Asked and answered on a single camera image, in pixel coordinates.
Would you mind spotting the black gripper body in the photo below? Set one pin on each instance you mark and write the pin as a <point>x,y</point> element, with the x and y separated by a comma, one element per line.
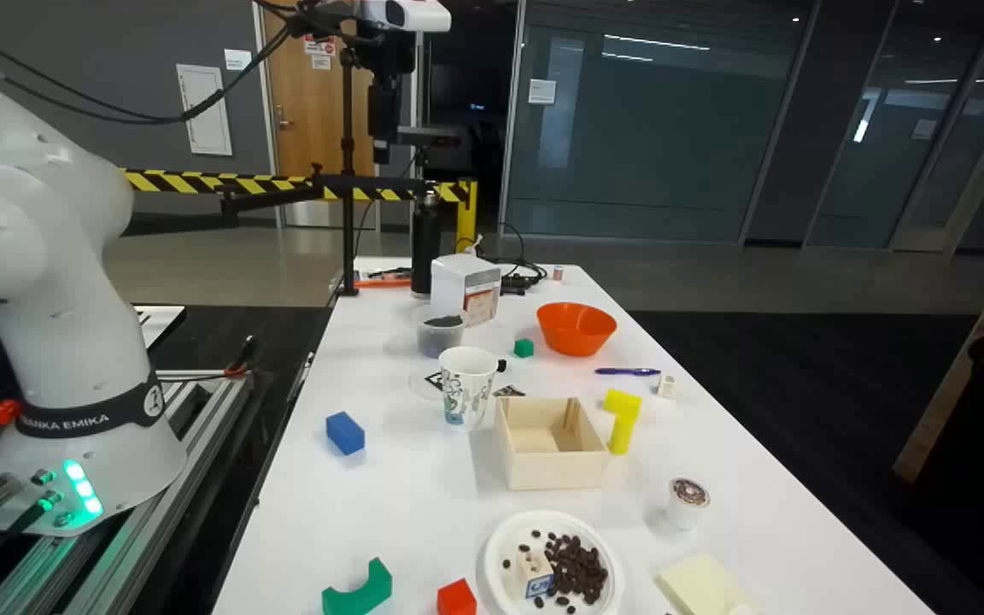
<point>386,70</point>

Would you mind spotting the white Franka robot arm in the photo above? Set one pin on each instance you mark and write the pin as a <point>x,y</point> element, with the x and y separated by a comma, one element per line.
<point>34,284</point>

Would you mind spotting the red white door sign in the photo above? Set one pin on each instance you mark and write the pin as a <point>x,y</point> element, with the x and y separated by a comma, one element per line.
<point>319,54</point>

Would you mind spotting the wooden door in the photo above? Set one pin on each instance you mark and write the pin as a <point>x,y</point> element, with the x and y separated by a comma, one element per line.
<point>309,125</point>

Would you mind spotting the black cylinder bottle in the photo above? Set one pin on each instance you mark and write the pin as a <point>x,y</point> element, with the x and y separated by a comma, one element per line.
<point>425,242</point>

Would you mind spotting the white sign on glass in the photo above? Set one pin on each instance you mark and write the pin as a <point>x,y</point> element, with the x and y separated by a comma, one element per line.
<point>541,92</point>

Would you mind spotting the white cardboard box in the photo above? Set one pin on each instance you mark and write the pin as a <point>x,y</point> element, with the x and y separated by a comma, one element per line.
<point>466,293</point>

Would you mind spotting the yellow black striped barrier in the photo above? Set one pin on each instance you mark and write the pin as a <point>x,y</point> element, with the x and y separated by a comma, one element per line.
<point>190,184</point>

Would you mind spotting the clear plastic container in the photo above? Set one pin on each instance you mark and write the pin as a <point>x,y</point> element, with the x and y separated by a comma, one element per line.
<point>438,333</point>

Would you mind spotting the small green cube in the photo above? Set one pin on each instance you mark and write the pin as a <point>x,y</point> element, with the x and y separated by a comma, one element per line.
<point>523,348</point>

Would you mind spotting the black binder clip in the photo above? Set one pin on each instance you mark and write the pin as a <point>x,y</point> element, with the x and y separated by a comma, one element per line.
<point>505,366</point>

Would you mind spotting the orange plastic bowl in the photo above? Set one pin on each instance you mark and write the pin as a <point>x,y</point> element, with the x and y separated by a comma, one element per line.
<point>575,325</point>

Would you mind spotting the patterned paper cup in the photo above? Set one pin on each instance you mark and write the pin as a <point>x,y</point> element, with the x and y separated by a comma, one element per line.
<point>471,389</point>

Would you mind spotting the red black screwdriver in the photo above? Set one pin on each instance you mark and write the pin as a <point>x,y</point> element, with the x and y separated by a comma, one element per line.
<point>242,359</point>

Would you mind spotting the blue rectangular block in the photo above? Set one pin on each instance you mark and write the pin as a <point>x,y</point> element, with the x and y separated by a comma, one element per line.
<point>345,433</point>

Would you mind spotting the blue pen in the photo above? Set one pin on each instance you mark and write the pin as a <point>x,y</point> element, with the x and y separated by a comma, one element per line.
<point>625,369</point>

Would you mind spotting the yellow rectangular block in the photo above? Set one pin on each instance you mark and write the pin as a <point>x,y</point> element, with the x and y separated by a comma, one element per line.
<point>624,400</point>

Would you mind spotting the open wooden box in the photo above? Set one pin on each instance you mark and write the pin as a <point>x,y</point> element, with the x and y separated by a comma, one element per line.
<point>550,447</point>

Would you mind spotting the yellow cylinder block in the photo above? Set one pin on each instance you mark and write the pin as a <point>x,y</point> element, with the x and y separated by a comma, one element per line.
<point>624,437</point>

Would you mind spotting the paper plate with coffee beans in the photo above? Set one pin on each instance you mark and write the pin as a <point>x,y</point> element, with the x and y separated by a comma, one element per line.
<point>555,564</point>

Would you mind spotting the green arch block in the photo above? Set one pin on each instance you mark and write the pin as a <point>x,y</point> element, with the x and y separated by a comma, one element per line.
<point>356,591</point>

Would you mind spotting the red block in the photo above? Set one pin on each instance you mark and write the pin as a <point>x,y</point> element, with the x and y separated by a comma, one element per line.
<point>457,598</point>

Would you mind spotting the pale yellow sponge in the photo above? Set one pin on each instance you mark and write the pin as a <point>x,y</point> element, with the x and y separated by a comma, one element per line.
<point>702,586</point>

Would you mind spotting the slanted wooden beam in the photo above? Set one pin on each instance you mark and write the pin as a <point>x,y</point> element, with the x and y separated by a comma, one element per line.
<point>959,365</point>

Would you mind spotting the black camera tripod pole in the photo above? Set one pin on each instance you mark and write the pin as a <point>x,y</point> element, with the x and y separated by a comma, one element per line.
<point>345,192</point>

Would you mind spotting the small white wall plate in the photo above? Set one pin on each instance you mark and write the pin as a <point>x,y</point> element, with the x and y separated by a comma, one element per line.
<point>237,60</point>

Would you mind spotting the white paper wall sign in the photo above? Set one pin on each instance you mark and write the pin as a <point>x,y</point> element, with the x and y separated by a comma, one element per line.
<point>206,109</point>

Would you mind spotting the aluminium mounting rail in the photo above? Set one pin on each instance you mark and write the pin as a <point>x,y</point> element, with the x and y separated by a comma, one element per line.
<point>116,533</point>

